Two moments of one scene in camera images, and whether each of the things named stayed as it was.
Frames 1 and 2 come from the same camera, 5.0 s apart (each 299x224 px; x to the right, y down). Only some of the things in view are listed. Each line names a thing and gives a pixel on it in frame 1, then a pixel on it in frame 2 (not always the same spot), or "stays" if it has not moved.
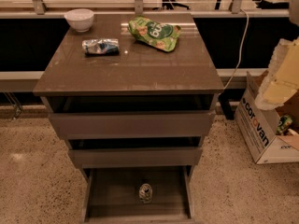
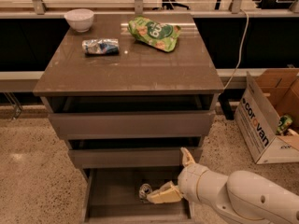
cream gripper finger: x=282 y=79 → x=187 y=183
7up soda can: x=145 y=193 stays
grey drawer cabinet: x=133 y=96 stays
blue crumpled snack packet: x=101 y=47 stays
